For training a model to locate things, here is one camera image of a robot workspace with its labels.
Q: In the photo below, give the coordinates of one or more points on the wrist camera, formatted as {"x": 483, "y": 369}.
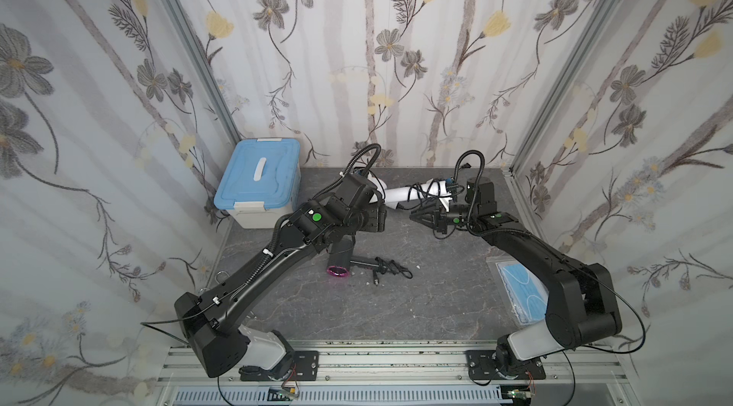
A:
{"x": 355, "y": 189}
{"x": 450, "y": 188}

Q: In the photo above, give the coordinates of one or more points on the aluminium rail frame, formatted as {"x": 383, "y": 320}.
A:
{"x": 579, "y": 377}

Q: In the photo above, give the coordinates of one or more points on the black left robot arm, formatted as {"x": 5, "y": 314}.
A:
{"x": 211, "y": 323}

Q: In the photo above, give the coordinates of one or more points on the blue face mask pack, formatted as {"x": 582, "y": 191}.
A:
{"x": 521, "y": 291}

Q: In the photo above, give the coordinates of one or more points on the metal wire tongs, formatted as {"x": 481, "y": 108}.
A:
{"x": 220, "y": 278}

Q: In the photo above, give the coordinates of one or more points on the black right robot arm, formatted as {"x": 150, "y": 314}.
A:
{"x": 582, "y": 305}

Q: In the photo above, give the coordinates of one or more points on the white hair dryer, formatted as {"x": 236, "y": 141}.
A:
{"x": 406, "y": 193}
{"x": 372, "y": 180}

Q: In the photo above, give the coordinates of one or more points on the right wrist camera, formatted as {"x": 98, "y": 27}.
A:
{"x": 450, "y": 188}

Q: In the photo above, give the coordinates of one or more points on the dark grey pink hair dryer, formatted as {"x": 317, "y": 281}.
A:
{"x": 342, "y": 260}

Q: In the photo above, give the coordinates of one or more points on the blue lid storage box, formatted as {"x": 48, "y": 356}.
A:
{"x": 261, "y": 182}

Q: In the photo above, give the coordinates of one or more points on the white vented cable duct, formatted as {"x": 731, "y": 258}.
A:
{"x": 343, "y": 395}

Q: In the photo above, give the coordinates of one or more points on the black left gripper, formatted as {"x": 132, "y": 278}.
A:
{"x": 378, "y": 216}

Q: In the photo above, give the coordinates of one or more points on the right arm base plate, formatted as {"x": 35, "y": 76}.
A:
{"x": 489, "y": 365}

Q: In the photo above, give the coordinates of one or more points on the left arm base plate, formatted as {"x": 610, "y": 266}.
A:
{"x": 296, "y": 365}

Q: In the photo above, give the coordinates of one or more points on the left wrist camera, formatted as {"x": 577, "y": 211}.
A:
{"x": 355, "y": 189}

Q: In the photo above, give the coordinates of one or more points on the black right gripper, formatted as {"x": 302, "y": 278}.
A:
{"x": 434, "y": 218}

